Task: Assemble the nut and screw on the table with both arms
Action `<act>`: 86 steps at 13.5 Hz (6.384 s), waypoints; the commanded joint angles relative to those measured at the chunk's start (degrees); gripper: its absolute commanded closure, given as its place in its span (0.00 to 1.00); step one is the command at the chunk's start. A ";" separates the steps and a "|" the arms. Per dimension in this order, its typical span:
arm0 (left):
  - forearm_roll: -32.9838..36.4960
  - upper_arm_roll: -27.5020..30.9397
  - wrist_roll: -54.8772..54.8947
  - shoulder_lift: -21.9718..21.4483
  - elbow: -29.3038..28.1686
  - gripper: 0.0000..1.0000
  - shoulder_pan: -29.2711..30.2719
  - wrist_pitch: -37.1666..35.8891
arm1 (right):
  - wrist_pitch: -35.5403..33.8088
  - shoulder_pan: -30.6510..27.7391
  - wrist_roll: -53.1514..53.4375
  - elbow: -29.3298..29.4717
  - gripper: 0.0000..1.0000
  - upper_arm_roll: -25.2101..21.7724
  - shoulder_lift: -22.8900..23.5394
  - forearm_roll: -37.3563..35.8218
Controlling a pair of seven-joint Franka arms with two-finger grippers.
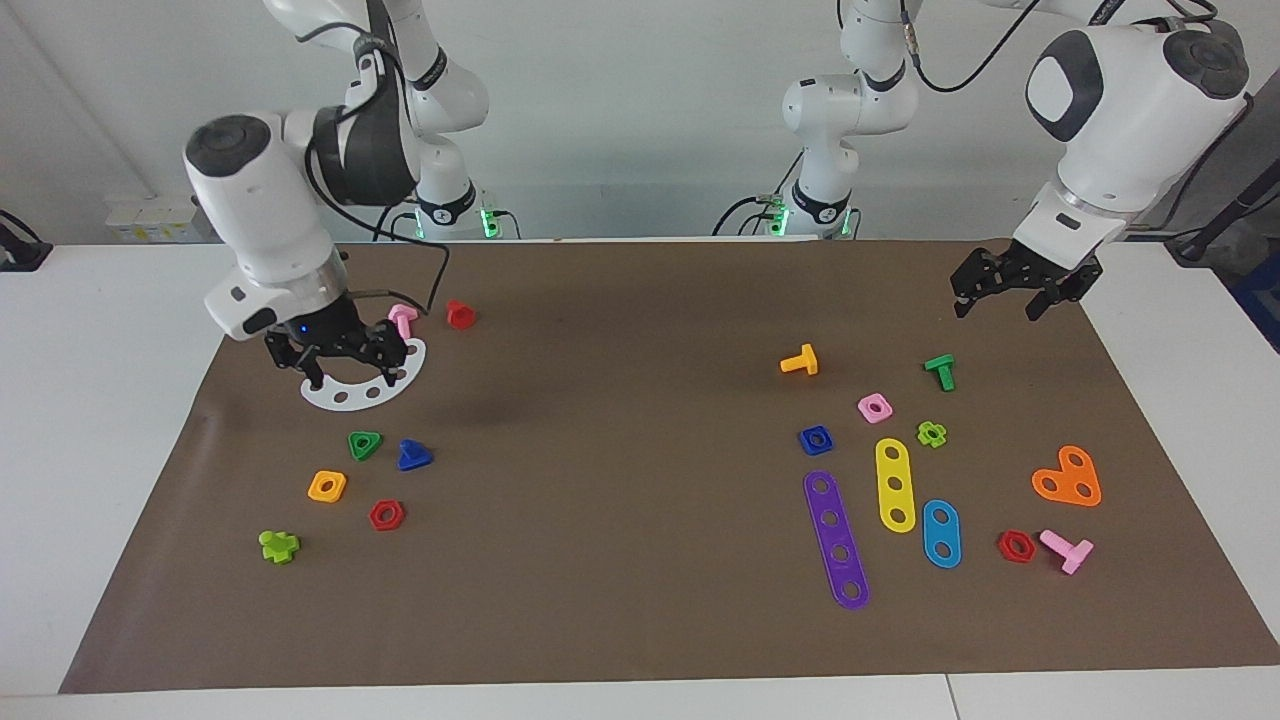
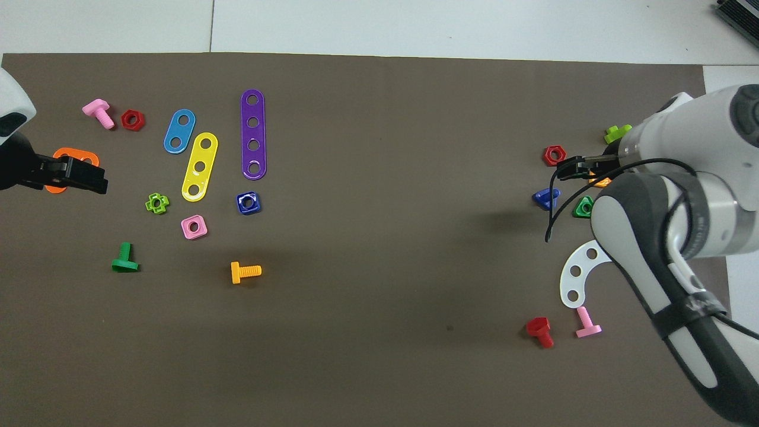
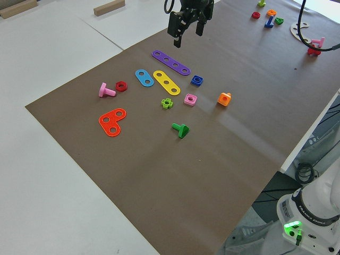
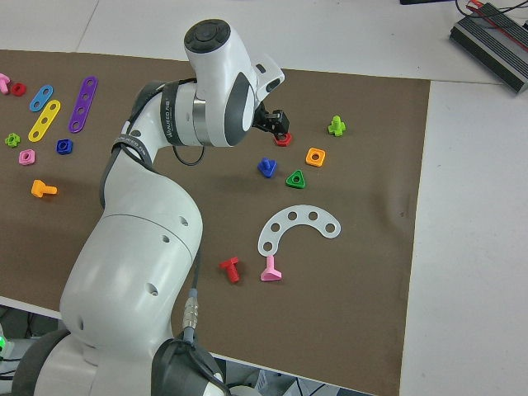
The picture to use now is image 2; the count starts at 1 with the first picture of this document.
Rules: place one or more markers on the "red hexagonal plastic nut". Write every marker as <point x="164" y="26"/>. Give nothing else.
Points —
<point x="547" y="155"/>
<point x="124" y="120"/>

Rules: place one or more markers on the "black ribbed device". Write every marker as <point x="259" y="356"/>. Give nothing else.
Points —
<point x="744" y="18"/>

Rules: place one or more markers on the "blue square nut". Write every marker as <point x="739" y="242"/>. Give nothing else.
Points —
<point x="240" y="209"/>

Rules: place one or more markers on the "blue two-hole plate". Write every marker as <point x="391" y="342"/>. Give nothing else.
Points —
<point x="179" y="131"/>

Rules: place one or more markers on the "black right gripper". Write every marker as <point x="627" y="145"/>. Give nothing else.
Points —
<point x="587" y="166"/>

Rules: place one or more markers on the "orange angled three-hole plate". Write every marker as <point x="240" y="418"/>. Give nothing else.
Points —
<point x="77" y="152"/>

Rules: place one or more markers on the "yellow three-hole plate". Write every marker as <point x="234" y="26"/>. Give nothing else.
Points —
<point x="203" y="155"/>

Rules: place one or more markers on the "orange plastic screw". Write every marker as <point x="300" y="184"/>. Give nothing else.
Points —
<point x="237" y="273"/>

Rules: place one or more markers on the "white curved five-hole plate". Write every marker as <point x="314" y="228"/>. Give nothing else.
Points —
<point x="583" y="261"/>

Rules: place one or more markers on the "blue triangle nut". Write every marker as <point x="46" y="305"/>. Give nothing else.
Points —
<point x="542" y="198"/>

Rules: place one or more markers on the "green triangular nut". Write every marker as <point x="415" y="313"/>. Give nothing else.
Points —
<point x="578" y="212"/>

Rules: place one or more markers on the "green plastic screw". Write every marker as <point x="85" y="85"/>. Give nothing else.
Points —
<point x="124" y="261"/>

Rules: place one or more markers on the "green cross-shaped nut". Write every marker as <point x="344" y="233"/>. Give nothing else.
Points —
<point x="148" y="204"/>

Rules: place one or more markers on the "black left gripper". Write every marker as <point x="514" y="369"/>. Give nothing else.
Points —
<point x="18" y="166"/>

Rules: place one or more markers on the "brown table mat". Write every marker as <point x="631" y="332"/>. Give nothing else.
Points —
<point x="385" y="148"/>

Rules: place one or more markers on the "orange square nut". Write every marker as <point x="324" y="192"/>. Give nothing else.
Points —
<point x="600" y="182"/>

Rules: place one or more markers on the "pink square nut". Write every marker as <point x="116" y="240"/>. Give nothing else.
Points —
<point x="185" y="232"/>

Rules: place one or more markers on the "purple four-hole plate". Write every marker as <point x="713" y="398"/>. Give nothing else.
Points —
<point x="253" y="133"/>

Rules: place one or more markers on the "lime green cross-head screw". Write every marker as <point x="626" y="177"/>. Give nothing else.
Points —
<point x="612" y="135"/>

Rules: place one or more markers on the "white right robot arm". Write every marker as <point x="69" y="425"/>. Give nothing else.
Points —
<point x="682" y="130"/>

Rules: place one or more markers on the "pink plastic screw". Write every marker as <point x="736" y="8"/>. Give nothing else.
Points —
<point x="96" y="108"/>
<point x="586" y="323"/>

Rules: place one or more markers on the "red hexagonal-head screw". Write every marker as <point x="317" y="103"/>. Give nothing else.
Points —
<point x="536" y="326"/>

